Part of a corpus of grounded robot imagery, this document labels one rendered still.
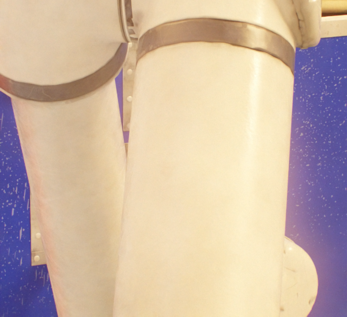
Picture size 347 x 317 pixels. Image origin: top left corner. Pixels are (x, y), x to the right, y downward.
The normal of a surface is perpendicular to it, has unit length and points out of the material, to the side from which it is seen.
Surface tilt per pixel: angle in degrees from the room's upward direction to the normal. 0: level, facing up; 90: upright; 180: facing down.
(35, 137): 121
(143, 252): 62
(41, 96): 126
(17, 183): 90
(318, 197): 90
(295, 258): 80
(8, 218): 90
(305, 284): 87
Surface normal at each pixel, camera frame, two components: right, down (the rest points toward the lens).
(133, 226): -0.76, -0.29
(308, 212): 0.44, 0.21
